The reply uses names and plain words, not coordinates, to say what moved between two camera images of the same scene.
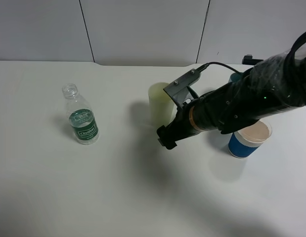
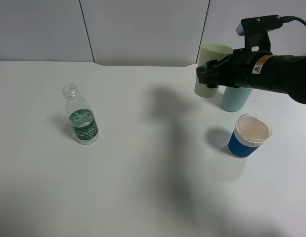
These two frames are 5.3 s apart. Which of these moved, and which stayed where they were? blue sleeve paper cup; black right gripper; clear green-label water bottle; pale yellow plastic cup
Moved: pale yellow plastic cup; black right gripper
Stayed: blue sleeve paper cup; clear green-label water bottle
